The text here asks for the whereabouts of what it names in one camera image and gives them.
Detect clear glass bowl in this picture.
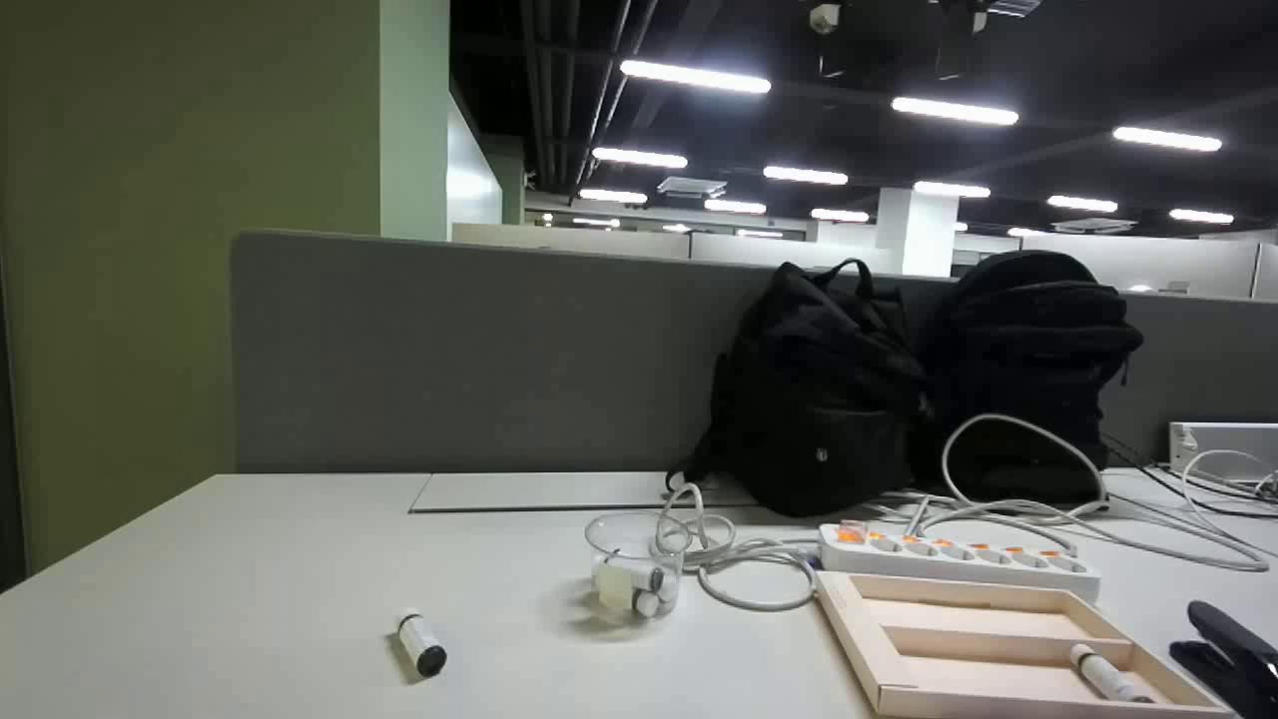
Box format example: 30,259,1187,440
587,549,682,631

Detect grey desk partition panel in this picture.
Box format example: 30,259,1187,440
232,233,1278,480

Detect white square pillar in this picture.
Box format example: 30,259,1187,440
871,183,962,278

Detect white power strip orange switches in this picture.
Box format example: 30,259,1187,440
815,516,1105,607

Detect large black backpack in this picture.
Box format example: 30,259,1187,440
911,247,1152,512

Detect white box device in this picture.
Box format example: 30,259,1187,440
1165,418,1278,503

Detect black stapler-like tool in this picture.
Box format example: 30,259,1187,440
1165,595,1278,719

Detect black backpack with loop handle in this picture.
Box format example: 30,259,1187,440
678,254,936,521

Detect thick white coiled cable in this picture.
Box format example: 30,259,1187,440
580,474,828,620

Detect wooden tray frame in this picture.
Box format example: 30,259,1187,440
811,572,1238,719

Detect thin white looped cable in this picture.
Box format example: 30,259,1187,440
890,406,1278,579

